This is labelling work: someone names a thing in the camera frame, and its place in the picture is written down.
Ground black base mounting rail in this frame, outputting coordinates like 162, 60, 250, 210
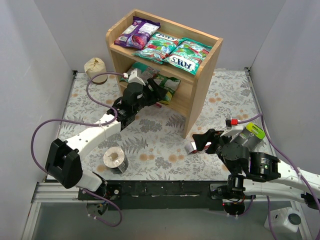
77, 179, 253, 211

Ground beige wrapped tissue roll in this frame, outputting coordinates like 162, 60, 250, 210
84, 57, 108, 85

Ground floral table mat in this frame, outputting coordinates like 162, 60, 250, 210
64, 69, 258, 181

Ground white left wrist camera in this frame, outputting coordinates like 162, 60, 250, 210
123, 68, 146, 86

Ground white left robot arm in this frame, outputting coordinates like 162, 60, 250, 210
45, 78, 167, 197

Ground green yellow candy bag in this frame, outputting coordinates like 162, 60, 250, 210
154, 74, 181, 105

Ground purple berry candy bag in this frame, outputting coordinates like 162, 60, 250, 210
114, 16, 161, 50

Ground red white toothpaste box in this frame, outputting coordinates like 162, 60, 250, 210
184, 141, 213, 155

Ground wooden two-tier shelf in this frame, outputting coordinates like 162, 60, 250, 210
105, 9, 223, 138

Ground black green razor box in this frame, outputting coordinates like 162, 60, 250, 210
234, 122, 266, 152

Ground green Fox's candy bag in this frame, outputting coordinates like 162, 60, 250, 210
163, 37, 212, 76

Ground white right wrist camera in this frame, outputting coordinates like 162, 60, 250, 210
222, 117, 244, 137

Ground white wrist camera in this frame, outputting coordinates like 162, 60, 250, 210
222, 117, 244, 137
123, 68, 146, 86

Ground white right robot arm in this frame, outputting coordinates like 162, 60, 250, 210
192, 126, 320, 210

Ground green mint candy bag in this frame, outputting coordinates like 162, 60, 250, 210
132, 32, 183, 64

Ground teal candy bag back side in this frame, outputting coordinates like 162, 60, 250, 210
120, 62, 160, 86

